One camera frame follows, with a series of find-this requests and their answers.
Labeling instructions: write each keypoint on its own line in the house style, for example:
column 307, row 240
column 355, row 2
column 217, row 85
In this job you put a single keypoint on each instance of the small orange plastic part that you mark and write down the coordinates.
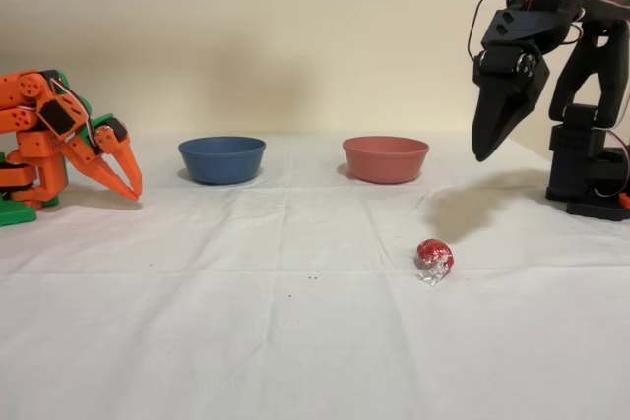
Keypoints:
column 624, row 198

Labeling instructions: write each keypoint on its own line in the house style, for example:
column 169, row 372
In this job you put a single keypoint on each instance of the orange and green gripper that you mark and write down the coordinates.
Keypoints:
column 109, row 150

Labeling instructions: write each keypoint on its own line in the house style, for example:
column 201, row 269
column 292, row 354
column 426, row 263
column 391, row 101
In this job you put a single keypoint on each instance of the white tablecloth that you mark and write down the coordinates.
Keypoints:
column 295, row 341

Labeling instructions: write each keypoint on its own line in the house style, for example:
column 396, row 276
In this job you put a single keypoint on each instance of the red bowl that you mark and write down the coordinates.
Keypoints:
column 384, row 159

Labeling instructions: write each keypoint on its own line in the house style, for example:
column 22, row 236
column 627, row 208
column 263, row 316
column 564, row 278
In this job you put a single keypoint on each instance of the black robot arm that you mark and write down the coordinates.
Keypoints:
column 571, row 154

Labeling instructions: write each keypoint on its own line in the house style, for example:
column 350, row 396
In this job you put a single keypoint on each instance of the blue bowl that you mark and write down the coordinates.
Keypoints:
column 221, row 159

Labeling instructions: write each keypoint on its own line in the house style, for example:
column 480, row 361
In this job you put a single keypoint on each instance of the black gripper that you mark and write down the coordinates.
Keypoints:
column 497, row 95

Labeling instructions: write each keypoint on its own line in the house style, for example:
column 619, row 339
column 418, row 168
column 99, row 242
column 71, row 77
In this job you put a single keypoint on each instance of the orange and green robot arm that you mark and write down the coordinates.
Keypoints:
column 34, row 144

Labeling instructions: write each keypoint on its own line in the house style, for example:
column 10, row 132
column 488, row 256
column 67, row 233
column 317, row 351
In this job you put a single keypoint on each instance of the red foil-wrapped candy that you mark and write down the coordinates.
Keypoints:
column 433, row 254

